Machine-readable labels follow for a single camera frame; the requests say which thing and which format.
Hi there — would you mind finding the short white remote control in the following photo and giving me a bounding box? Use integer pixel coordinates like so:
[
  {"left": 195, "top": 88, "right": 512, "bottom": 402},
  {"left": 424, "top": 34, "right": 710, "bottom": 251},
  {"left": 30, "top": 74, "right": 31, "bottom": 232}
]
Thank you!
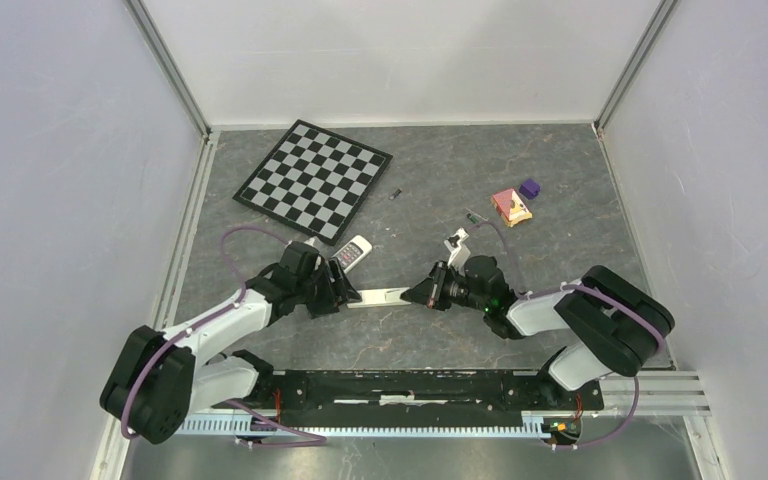
[{"left": 332, "top": 235, "right": 373, "bottom": 273}]

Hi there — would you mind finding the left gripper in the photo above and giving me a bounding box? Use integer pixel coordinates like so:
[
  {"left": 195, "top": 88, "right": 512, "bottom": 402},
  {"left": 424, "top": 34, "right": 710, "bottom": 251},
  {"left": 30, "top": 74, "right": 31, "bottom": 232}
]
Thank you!
[{"left": 294, "top": 257, "right": 361, "bottom": 319}]

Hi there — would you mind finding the long white remote control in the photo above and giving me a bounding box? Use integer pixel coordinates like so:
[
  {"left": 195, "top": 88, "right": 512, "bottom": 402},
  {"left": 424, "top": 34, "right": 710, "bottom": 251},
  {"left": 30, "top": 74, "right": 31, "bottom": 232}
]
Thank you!
[{"left": 347, "top": 287, "right": 410, "bottom": 309}]

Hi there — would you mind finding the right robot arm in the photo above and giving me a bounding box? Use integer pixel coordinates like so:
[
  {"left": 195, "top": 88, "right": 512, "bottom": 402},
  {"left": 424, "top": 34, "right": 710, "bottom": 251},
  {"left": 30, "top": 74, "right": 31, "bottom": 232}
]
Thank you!
[{"left": 400, "top": 255, "right": 675, "bottom": 408}]

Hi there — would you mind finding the purple cube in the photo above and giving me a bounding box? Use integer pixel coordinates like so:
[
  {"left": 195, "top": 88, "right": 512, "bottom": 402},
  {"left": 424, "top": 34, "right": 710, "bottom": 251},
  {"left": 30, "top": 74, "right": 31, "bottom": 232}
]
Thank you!
[{"left": 518, "top": 178, "right": 541, "bottom": 200}]

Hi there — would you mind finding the white slotted cable duct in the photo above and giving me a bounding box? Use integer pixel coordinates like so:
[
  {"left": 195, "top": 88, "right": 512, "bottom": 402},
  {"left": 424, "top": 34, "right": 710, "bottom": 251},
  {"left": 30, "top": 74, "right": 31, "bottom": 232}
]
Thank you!
[{"left": 176, "top": 410, "right": 550, "bottom": 440}]

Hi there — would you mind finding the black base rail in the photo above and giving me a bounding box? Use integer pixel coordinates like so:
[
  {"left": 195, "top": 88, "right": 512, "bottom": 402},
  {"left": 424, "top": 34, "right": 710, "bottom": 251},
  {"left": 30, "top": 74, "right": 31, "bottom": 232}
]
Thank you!
[{"left": 242, "top": 369, "right": 605, "bottom": 427}]

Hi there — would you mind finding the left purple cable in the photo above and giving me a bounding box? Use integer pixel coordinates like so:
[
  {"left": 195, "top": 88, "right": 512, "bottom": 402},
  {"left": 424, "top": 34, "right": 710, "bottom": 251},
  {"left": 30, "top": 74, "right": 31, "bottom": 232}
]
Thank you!
[{"left": 120, "top": 226, "right": 293, "bottom": 441}]

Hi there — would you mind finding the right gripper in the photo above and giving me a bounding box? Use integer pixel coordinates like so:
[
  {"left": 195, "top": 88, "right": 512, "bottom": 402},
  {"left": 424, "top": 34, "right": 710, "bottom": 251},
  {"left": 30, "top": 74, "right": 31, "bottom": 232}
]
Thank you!
[{"left": 401, "top": 260, "right": 489, "bottom": 312}]

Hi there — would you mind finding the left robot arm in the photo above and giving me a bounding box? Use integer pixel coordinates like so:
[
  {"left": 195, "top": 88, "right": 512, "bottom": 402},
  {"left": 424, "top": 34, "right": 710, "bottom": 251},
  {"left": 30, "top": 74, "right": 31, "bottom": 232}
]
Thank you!
[{"left": 99, "top": 241, "right": 362, "bottom": 444}]

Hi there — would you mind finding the black and grey chessboard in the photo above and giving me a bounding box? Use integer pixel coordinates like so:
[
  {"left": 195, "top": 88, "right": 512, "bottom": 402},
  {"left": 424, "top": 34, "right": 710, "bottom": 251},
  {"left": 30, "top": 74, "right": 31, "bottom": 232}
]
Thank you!
[{"left": 233, "top": 119, "right": 393, "bottom": 246}]

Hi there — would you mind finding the red and yellow block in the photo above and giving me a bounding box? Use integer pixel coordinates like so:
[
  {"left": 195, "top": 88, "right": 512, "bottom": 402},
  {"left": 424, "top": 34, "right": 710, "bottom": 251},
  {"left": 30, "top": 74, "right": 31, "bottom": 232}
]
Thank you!
[{"left": 491, "top": 188, "right": 533, "bottom": 228}]

